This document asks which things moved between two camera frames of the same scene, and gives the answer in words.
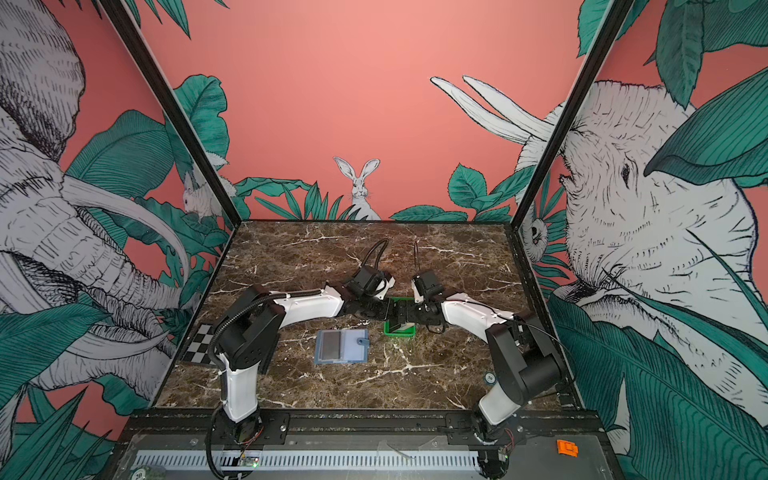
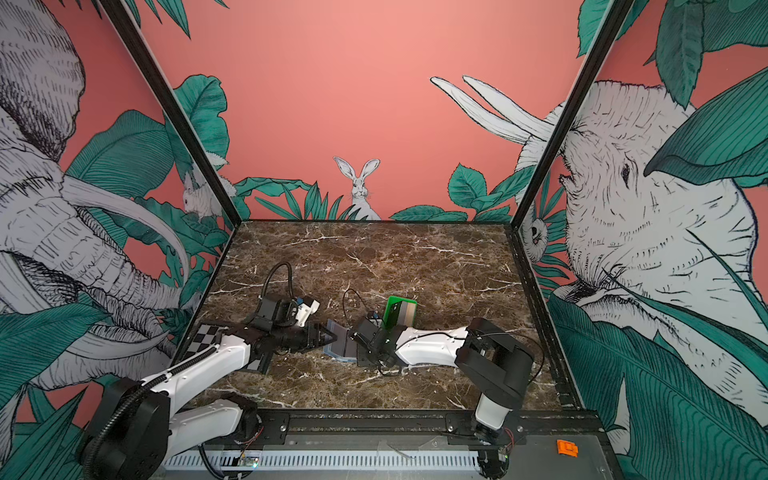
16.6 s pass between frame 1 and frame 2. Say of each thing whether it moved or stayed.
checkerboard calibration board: stayed
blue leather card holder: moved
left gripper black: moved
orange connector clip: stayed
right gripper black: moved
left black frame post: stayed
